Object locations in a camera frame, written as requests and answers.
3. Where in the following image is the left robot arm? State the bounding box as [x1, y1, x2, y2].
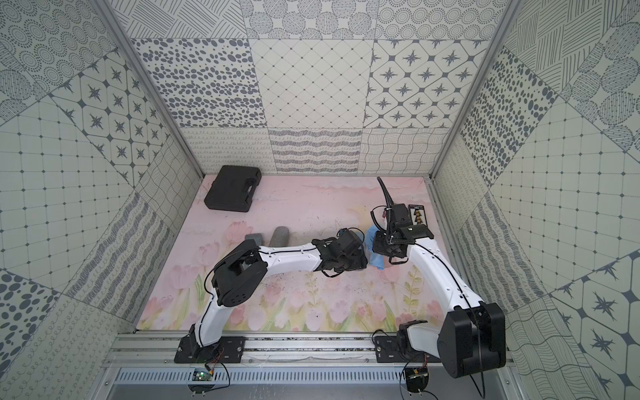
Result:
[189, 228, 368, 353]

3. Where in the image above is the left controller board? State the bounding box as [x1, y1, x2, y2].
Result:
[188, 369, 214, 395]

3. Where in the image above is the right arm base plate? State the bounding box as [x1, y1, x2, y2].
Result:
[371, 333, 441, 363]

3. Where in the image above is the controller board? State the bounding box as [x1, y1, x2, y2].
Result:
[403, 367, 429, 393]
[188, 369, 214, 395]

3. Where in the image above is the right controller board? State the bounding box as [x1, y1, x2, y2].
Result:
[403, 367, 429, 393]

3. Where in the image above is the aluminium rail frame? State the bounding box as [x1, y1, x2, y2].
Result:
[102, 332, 516, 368]

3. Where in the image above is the black box with figures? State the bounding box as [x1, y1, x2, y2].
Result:
[408, 204, 427, 225]

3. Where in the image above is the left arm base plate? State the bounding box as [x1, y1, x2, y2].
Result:
[173, 332, 246, 364]

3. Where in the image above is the blue microfiber cloth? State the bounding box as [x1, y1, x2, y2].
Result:
[363, 225, 385, 270]

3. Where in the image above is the black plastic tool case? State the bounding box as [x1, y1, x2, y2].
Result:
[204, 165, 262, 213]

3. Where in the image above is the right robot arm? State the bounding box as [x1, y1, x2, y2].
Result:
[373, 203, 507, 378]

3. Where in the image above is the white vent grille strip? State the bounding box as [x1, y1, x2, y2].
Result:
[115, 366, 400, 385]

